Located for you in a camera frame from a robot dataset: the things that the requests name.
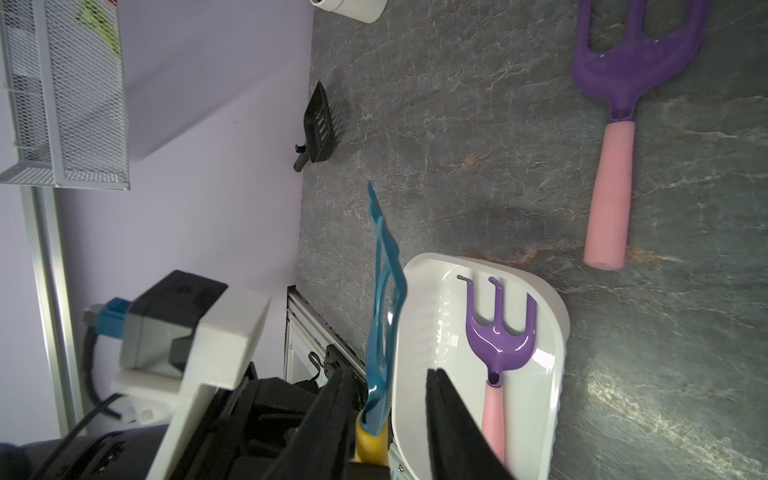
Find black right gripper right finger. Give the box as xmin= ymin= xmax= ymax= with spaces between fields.
xmin=425 ymin=369 xmax=513 ymax=480

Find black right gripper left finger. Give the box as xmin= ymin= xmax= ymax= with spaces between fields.
xmin=272 ymin=367 xmax=356 ymax=479

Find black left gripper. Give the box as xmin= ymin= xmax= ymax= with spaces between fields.
xmin=171 ymin=366 xmax=366 ymax=479

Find teal rake yellow handle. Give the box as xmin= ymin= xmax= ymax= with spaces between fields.
xmin=354 ymin=184 xmax=408 ymax=467

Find purple rake pink handle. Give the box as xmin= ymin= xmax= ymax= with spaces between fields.
xmin=572 ymin=0 xmax=710 ymax=270
xmin=458 ymin=275 xmax=538 ymax=464

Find white storage tray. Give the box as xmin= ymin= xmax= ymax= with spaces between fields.
xmin=392 ymin=253 xmax=570 ymax=479

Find black slotted scoop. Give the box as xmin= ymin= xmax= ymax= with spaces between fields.
xmin=293 ymin=81 xmax=338 ymax=172

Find small white potted plant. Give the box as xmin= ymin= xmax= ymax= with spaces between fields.
xmin=310 ymin=0 xmax=387 ymax=24

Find green leaf toy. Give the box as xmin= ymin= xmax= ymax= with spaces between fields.
xmin=76 ymin=0 xmax=122 ymax=59

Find white wire side basket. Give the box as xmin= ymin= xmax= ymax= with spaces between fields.
xmin=1 ymin=0 xmax=130 ymax=190

